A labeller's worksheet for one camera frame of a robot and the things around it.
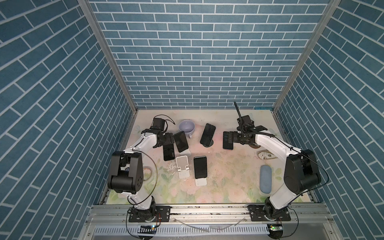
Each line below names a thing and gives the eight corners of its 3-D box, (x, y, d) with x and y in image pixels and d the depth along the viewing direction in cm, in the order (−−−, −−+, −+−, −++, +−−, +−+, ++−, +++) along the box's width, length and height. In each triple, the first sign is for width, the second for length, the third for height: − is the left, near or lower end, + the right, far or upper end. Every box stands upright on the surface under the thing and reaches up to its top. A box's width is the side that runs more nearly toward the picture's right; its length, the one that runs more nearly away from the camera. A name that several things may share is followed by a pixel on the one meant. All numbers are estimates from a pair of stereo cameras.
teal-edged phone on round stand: (199, 146, 101) (199, 136, 91) (206, 133, 108) (207, 122, 99) (208, 149, 99) (209, 139, 90) (214, 136, 106) (216, 125, 97)
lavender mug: (189, 141, 102) (189, 135, 97) (178, 128, 109) (177, 123, 104) (200, 133, 106) (200, 128, 101) (188, 122, 113) (188, 116, 108)
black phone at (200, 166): (194, 180, 86) (193, 169, 74) (194, 168, 91) (193, 156, 79) (206, 180, 86) (207, 169, 74) (205, 168, 91) (207, 156, 79)
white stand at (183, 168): (179, 180, 87) (177, 172, 78) (177, 164, 93) (175, 156, 84) (190, 177, 88) (189, 170, 79) (187, 162, 94) (186, 154, 85)
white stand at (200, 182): (195, 186, 85) (195, 184, 82) (195, 179, 87) (195, 177, 84) (206, 186, 85) (207, 184, 82) (206, 179, 87) (207, 177, 84)
